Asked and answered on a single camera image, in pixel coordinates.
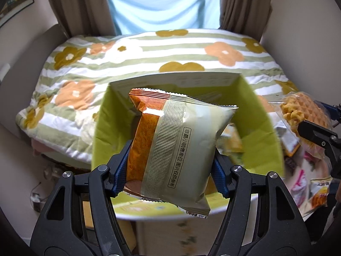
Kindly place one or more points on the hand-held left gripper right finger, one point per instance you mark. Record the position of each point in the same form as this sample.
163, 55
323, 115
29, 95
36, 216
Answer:
219, 177

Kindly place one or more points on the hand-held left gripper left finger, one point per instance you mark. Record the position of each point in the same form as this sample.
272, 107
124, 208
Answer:
121, 170

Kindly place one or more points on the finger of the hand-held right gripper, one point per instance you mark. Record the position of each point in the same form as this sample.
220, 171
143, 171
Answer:
319, 137
334, 112

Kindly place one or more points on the clear waffle packet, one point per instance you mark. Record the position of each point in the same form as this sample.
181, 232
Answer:
303, 112

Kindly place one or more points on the dark brown chocolate bar packet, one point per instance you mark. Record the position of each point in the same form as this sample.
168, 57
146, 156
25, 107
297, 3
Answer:
289, 165

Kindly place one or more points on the green cardboard box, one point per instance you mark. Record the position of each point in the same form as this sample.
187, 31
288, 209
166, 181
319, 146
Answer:
114, 122

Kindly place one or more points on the orange and beige cake packet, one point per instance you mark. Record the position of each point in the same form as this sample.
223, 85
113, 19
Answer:
181, 144

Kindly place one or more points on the silver snack packet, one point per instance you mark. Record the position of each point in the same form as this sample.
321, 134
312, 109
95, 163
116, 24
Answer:
287, 136

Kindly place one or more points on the pile of snack packets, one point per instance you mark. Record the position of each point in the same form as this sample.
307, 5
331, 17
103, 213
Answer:
306, 173

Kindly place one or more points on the yellow snack packet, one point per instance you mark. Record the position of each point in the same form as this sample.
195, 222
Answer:
319, 194

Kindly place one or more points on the grey power adapter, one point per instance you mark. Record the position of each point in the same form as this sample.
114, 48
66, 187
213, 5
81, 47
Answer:
36, 197

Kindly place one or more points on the floral striped blanket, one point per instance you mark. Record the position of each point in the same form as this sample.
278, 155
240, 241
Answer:
149, 56

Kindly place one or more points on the brown curtain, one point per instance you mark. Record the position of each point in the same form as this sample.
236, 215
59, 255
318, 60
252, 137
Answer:
242, 2
80, 2

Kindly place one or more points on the light blue window cloth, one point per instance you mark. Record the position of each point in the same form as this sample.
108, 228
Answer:
162, 2

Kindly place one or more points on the framed wall poster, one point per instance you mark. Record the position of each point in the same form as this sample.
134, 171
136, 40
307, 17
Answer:
12, 0

